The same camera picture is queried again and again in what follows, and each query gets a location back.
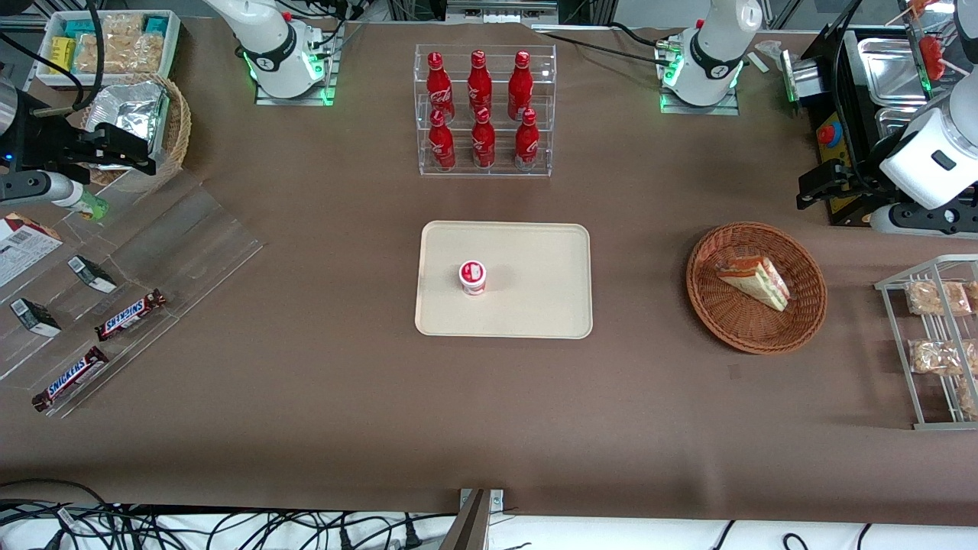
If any brown Snickers bar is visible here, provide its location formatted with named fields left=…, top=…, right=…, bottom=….
left=31, top=346, right=110, bottom=413
left=94, top=288, right=167, bottom=342

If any triangle sandwich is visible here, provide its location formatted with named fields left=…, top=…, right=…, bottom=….
left=714, top=255, right=791, bottom=312

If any clear cracker bag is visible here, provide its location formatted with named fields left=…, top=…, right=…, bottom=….
left=75, top=34, right=109, bottom=74
left=107, top=32, right=165, bottom=74
left=98, top=13, right=146, bottom=37

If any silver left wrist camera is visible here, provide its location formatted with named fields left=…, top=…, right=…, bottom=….
left=870, top=201, right=978, bottom=239

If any silver foil bag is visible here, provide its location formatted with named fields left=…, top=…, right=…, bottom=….
left=83, top=80, right=170, bottom=169

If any clear plastic wrapper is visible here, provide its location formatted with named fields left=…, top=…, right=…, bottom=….
left=750, top=40, right=789, bottom=74

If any aluminium frame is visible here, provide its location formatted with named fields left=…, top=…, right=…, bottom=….
left=386, top=0, right=612, bottom=25

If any clear acrylic display stand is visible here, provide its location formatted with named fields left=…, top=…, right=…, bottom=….
left=0, top=170, right=265, bottom=419

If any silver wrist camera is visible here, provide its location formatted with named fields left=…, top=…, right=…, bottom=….
left=0, top=171, right=79, bottom=209
left=870, top=201, right=978, bottom=239

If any grey metal wire rack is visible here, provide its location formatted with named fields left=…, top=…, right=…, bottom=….
left=875, top=254, right=978, bottom=431

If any white plastic bin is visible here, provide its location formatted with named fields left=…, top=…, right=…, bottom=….
left=34, top=9, right=182, bottom=91

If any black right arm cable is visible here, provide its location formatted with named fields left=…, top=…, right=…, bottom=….
left=0, top=0, right=105, bottom=115

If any yellow emergency stop box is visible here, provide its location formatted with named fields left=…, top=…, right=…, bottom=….
left=816, top=113, right=855, bottom=218

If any grey metal camera post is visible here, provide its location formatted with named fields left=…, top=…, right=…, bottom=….
left=439, top=489, right=505, bottom=550

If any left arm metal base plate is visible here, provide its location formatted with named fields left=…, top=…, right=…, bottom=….
left=659, top=88, right=740, bottom=117

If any black food warmer cabinet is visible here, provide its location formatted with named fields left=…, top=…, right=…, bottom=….
left=802, top=23, right=978, bottom=227

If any deep tan wicker basket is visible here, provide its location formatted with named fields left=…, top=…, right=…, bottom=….
left=80, top=73, right=192, bottom=193

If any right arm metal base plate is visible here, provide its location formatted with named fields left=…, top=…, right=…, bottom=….
left=254, top=23, right=345, bottom=106

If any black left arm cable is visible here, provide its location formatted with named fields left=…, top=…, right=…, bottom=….
left=833, top=0, right=869, bottom=180

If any red skewer snack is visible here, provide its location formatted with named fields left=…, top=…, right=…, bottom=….
left=915, top=34, right=965, bottom=82
left=886, top=0, right=937, bottom=24

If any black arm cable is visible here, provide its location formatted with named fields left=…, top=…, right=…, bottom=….
left=0, top=0, right=105, bottom=115
left=833, top=0, right=869, bottom=180

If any beige plastic tray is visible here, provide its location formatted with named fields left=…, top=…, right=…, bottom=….
left=414, top=221, right=594, bottom=339

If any flat brown wicker basket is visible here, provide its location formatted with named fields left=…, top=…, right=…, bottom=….
left=685, top=222, right=828, bottom=355

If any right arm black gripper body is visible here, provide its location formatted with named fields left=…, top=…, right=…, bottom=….
left=0, top=115, right=86, bottom=175

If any red white carton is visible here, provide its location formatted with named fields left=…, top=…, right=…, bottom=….
left=0, top=212, right=64, bottom=289

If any steel pan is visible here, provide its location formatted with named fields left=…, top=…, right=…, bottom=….
left=875, top=107, right=930, bottom=143
left=857, top=37, right=930, bottom=108

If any clear acrylic bottle rack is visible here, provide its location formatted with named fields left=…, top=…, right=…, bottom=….
left=414, top=44, right=557, bottom=178

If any red cola bottle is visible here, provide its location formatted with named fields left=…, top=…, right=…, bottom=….
left=508, top=50, right=533, bottom=121
left=426, top=51, right=455, bottom=123
left=514, top=108, right=540, bottom=171
left=468, top=50, right=494, bottom=115
left=428, top=108, right=457, bottom=171
left=471, top=107, right=496, bottom=169

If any small green white bottle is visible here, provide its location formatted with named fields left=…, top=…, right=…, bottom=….
left=75, top=189, right=109, bottom=222

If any small black white box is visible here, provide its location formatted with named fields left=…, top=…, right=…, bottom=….
left=10, top=297, right=62, bottom=338
left=67, top=255, right=118, bottom=294

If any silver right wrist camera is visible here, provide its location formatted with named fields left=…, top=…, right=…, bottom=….
left=0, top=171, right=79, bottom=209

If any silver metal box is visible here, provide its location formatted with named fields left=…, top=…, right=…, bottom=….
left=779, top=55, right=824, bottom=104

